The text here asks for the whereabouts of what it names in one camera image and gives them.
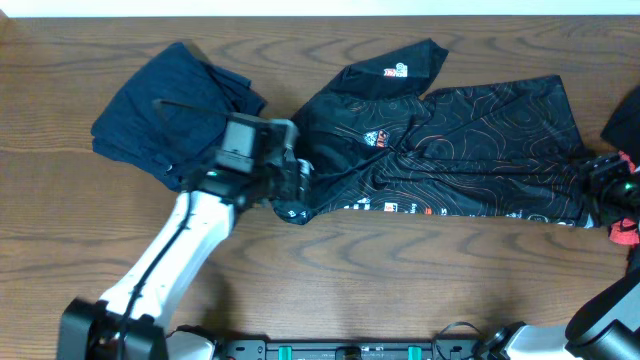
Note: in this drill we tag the black orange patterned sports jersey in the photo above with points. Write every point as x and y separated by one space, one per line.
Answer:
379 137

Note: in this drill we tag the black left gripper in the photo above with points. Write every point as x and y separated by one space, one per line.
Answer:
294 180

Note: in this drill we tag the folded dark blue garment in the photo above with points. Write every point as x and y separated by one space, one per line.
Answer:
171 114

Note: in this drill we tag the red cloth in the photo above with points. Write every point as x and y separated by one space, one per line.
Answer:
625 230

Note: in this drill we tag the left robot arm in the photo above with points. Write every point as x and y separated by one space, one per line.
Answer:
254 162

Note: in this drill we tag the black aluminium mounting rail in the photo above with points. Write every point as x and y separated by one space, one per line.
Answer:
440 349

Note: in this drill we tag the black fabric at right edge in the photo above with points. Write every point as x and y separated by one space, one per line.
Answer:
622 129

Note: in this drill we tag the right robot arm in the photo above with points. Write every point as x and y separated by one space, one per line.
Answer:
607 326

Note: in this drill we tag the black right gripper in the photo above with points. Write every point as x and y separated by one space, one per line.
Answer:
603 170

